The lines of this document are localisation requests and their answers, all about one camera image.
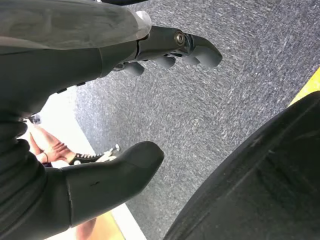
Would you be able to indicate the black rounded robot body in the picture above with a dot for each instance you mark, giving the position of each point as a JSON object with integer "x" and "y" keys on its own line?
{"x": 263, "y": 179}

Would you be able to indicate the yellow floor strip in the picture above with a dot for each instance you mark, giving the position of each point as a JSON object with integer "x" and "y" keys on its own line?
{"x": 312, "y": 85}

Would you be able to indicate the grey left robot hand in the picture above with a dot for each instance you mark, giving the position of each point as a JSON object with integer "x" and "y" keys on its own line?
{"x": 62, "y": 43}

